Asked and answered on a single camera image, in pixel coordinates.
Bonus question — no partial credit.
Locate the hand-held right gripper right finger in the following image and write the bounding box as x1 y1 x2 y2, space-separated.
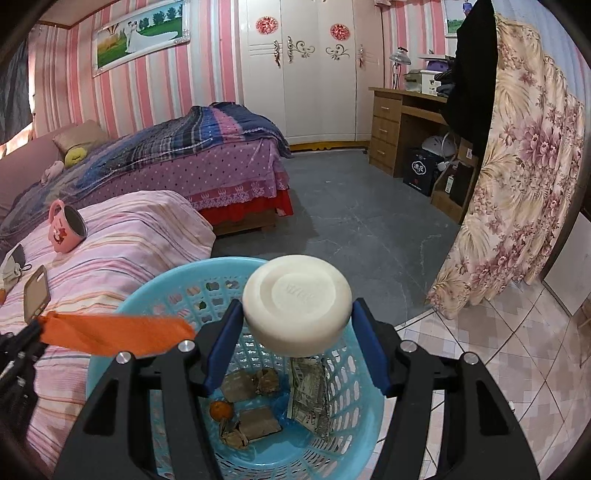
353 298 540 480

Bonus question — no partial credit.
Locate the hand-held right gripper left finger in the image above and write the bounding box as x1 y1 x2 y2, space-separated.
54 299 245 480

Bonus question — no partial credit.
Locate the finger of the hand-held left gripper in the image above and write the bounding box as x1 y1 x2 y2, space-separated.
4 339 47 370
0 320 43 346

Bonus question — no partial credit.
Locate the light blue plastic basket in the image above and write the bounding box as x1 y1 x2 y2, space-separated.
86 256 393 480

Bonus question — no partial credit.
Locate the orange peel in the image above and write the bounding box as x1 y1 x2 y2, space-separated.
219 421 252 448

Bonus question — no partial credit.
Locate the white round soap bar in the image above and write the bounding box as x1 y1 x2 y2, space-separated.
242 254 352 358

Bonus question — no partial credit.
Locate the orange cloth strip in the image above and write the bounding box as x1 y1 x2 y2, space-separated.
38 311 197 358

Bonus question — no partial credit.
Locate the grey face mask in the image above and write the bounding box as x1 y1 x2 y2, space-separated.
0 244 27 296

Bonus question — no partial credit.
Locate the pink cartoon mug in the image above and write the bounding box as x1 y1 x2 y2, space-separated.
48 199 88 254

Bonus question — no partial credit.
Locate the mauve headboard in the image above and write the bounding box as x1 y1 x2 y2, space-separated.
0 122 79 217

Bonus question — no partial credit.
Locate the bed with plaid blanket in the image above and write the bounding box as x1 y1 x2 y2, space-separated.
0 102 295 236

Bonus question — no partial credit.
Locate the black box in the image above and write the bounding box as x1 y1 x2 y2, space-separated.
403 148 441 197

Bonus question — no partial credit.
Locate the brown carton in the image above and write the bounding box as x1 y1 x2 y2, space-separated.
447 161 477 208

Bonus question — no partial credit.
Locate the tan pillow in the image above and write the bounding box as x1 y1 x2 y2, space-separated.
52 120 109 155

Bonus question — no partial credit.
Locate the white panel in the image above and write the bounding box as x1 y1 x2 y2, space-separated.
542 212 591 319

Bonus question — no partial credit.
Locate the white appliance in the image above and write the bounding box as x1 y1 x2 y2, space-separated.
422 134 458 162

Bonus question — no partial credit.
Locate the blue purple patchwork quilt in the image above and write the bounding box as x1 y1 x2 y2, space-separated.
0 102 294 222

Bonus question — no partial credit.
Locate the beige leaf print curtain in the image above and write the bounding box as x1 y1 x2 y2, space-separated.
427 11 587 319

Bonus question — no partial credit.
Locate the wooden desk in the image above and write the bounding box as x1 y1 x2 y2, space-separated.
368 85 483 224

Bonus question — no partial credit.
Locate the dark grey curtain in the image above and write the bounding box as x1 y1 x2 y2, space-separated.
0 41 33 144

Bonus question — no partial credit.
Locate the white wardrobe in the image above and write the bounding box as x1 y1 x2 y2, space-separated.
238 0 386 144

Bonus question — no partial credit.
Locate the white box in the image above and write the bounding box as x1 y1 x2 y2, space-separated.
404 69 439 95

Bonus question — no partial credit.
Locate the black hanging garment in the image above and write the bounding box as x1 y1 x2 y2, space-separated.
445 0 497 158

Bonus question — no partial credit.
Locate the desk lamp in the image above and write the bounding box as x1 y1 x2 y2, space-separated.
389 46 411 90

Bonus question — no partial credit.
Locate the framed wall poster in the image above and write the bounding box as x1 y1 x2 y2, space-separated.
91 0 191 78

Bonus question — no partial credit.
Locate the small wall poster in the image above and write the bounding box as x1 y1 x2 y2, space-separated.
444 0 476 35

